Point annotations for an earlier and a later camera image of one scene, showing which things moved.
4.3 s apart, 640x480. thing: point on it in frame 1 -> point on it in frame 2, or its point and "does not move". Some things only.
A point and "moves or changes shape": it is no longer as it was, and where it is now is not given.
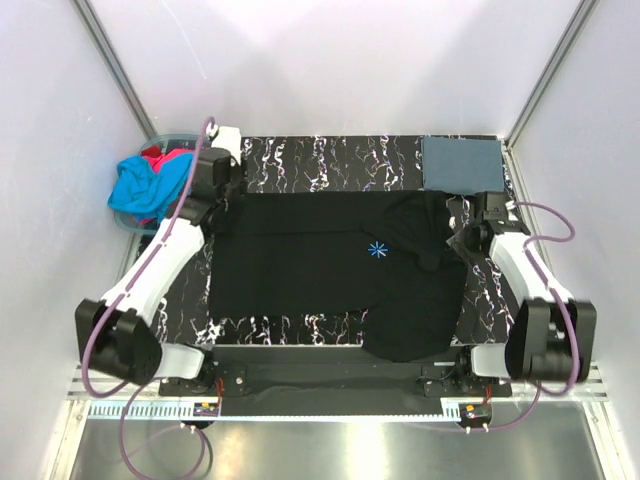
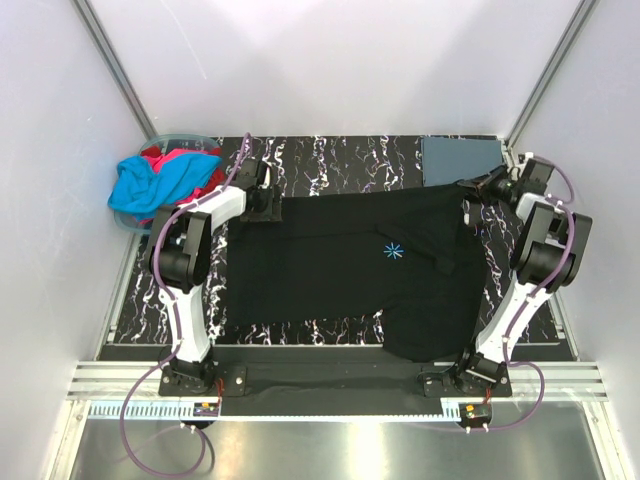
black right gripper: (458, 239) -> (484, 184)
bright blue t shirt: (147, 193) does not move
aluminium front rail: (101, 381) does not move
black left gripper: (236, 171) -> (272, 212)
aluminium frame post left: (114, 65) does not move
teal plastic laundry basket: (172, 142) does not move
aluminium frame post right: (584, 9) does not move
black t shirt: (383, 253) moves or changes shape
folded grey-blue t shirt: (462, 166) does not move
